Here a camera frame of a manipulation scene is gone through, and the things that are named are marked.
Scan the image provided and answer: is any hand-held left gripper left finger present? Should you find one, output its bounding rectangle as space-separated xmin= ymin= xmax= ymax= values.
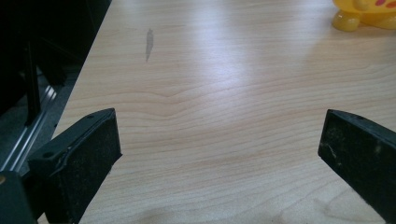
xmin=27 ymin=107 xmax=123 ymax=224

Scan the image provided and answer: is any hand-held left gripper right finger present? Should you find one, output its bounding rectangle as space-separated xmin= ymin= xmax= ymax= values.
xmin=318 ymin=108 xmax=396 ymax=224

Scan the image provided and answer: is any yellow toy figure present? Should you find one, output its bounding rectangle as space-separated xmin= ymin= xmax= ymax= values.
xmin=331 ymin=0 xmax=396 ymax=33

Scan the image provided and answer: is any aluminium frame rail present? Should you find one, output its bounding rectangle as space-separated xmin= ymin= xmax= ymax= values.
xmin=0 ymin=85 xmax=59 ymax=173

